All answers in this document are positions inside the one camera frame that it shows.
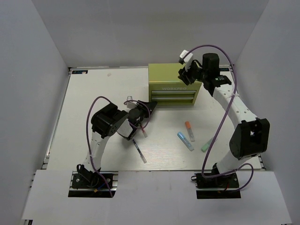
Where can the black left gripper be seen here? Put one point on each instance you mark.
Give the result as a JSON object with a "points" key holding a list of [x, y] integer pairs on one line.
{"points": [[150, 105]]}

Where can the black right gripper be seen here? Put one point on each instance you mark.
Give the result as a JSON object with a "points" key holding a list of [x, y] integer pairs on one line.
{"points": [[185, 75]]}

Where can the green metal tool chest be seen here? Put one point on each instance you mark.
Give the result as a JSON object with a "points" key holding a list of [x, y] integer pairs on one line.
{"points": [[167, 89]]}

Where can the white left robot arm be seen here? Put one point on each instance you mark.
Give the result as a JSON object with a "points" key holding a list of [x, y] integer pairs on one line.
{"points": [[104, 124]]}

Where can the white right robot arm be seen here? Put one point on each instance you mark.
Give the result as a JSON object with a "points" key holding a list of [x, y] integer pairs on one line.
{"points": [[251, 134]]}

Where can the red refill pen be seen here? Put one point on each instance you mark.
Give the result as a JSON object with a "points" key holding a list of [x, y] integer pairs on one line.
{"points": [[143, 132]]}

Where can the blue cap marker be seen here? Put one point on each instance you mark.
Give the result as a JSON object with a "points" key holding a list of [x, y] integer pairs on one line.
{"points": [[185, 141]]}

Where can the orange cap marker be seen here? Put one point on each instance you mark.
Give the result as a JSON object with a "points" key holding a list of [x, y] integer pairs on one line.
{"points": [[189, 130]]}

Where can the blue refill pen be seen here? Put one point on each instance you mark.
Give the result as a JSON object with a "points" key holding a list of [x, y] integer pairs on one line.
{"points": [[139, 151]]}

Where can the green eraser stick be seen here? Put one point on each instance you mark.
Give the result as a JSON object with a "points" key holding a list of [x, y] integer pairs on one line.
{"points": [[206, 146]]}

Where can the left corner label sticker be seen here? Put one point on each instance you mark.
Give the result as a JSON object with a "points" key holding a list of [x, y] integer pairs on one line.
{"points": [[79, 72]]}

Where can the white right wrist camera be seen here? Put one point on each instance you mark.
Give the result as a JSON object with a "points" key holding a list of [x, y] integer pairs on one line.
{"points": [[185, 57]]}

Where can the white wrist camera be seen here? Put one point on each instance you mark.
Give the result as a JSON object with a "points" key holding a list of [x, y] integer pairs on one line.
{"points": [[129, 103], [185, 57]]}

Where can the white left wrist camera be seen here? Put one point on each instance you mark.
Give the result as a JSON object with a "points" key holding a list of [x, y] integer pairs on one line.
{"points": [[129, 103]]}

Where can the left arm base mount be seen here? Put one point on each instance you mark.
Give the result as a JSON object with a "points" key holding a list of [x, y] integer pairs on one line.
{"points": [[81, 188]]}

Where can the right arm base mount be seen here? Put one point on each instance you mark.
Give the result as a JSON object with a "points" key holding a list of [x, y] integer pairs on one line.
{"points": [[216, 188]]}

